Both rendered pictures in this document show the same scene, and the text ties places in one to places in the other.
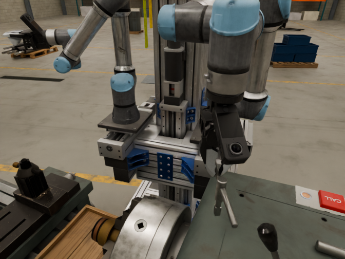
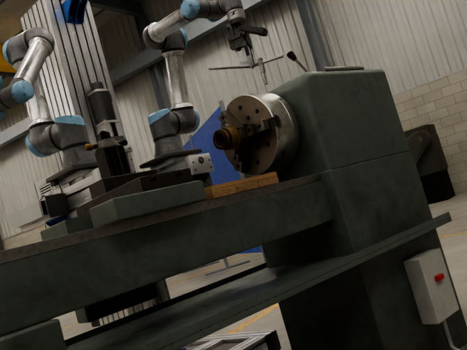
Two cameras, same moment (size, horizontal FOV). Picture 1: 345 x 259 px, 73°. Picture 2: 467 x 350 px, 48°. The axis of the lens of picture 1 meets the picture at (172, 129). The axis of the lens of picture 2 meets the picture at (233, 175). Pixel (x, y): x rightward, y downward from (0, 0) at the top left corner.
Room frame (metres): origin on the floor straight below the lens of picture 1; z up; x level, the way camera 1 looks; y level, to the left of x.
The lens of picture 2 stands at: (-0.32, 1.99, 0.79)
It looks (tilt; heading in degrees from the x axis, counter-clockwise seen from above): 4 degrees up; 295
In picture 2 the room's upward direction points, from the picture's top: 16 degrees counter-clockwise
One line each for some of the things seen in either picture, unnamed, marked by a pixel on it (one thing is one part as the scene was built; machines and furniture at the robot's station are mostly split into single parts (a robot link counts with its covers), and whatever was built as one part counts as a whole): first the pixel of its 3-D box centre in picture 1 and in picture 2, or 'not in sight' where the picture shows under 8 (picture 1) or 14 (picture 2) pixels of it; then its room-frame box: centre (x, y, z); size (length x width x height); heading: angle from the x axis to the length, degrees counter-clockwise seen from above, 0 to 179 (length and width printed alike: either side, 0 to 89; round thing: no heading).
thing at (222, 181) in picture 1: (219, 197); (263, 71); (0.38, -0.11, 1.35); 0.02 x 0.02 x 0.12
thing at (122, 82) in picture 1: (123, 88); (70, 131); (1.15, 0.26, 1.33); 0.13 x 0.12 x 0.14; 5
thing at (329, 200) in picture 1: (331, 202); not in sight; (0.46, -0.44, 1.26); 0.06 x 0.06 x 0.02; 67
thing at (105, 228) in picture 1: (110, 233); (228, 138); (0.49, 0.20, 1.08); 0.09 x 0.09 x 0.09; 67
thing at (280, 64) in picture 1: (292, 50); not in sight; (6.84, -3.39, 0.39); 1.20 x 0.80 x 0.79; 89
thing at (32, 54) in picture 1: (35, 51); not in sight; (8.03, 4.59, 0.07); 1.24 x 0.86 x 0.14; 167
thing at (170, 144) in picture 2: not in sight; (167, 146); (1.00, -0.22, 1.21); 0.15 x 0.15 x 0.10
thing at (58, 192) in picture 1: (41, 196); (124, 184); (0.73, 0.56, 1.00); 0.20 x 0.10 x 0.05; 67
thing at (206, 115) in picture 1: (221, 115); (239, 35); (0.44, -0.10, 1.53); 0.09 x 0.08 x 0.12; 5
